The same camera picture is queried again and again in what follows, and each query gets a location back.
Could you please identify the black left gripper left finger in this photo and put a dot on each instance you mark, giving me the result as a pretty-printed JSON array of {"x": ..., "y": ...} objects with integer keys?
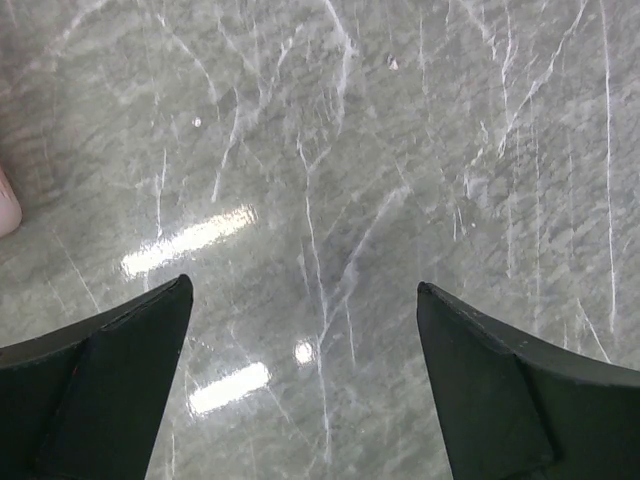
[{"x": 86, "y": 401}]

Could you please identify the white plastic basket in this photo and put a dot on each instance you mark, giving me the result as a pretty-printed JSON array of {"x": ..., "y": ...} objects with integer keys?
[{"x": 10, "y": 209}]

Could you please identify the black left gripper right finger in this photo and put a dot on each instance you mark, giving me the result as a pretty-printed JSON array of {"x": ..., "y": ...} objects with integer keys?
[{"x": 512, "y": 406}]

